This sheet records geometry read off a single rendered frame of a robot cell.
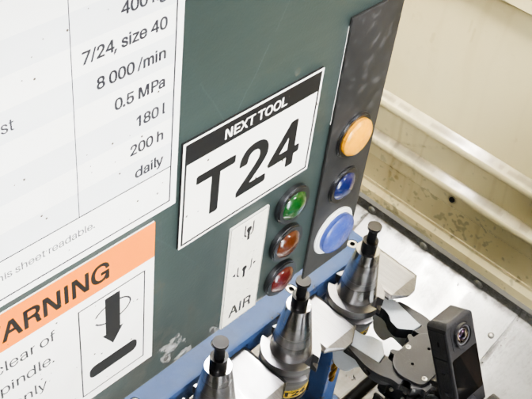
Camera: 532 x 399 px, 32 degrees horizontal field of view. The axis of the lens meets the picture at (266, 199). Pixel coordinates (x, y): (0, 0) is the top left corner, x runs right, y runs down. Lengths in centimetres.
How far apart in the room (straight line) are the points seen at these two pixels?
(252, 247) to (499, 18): 88
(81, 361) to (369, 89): 22
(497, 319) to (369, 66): 109
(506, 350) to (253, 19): 120
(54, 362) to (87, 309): 3
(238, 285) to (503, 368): 104
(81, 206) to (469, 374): 65
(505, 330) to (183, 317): 109
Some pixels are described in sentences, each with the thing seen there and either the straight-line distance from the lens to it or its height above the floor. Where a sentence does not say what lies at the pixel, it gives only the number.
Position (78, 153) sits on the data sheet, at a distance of 38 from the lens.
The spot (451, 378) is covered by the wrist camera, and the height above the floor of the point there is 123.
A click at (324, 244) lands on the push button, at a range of 59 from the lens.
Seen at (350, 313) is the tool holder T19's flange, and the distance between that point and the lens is 101.
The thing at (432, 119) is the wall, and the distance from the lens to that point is 149.
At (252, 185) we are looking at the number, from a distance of 49.
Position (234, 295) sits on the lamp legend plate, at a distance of 55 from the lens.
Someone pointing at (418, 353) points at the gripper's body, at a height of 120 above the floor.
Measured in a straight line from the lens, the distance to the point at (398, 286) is 105.
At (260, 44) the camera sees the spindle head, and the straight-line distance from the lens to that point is 43.
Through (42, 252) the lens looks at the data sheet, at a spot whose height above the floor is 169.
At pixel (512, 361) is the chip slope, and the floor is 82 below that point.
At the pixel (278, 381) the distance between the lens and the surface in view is 95.
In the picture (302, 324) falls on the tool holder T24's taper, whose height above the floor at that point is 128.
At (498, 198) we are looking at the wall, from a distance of 148.
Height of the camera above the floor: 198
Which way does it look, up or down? 43 degrees down
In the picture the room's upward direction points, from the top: 8 degrees clockwise
